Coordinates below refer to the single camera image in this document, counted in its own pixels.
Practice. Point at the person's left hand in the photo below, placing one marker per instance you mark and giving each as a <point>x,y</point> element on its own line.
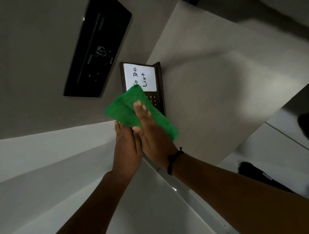
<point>128,154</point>

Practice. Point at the person's right hand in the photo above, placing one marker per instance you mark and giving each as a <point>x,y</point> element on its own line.
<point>157,147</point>

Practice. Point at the green microfiber cloth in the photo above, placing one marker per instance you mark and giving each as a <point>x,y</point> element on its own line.
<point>123,108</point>

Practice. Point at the dark brown desk calendar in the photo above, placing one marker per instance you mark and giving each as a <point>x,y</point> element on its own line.
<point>160,96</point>

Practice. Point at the person's left forearm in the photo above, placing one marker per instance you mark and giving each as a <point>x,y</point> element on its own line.
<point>101,207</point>

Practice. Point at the person's right forearm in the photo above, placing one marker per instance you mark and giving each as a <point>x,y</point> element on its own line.
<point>241,200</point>

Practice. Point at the person's left black sock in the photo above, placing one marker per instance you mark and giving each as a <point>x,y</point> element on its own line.
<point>256,173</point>

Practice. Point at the person's black sock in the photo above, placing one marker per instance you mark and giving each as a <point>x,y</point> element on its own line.
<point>256,173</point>
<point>304,125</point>

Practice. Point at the person's right black sock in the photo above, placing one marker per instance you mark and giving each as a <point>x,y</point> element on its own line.
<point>304,125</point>

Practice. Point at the black wristband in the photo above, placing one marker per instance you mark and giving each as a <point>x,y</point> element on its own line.
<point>172,161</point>

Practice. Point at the white handwritten note paper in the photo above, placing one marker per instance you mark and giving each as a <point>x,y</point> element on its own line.
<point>140,72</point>

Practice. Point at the black wall panel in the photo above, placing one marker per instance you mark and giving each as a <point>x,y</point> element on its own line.
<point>96,31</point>

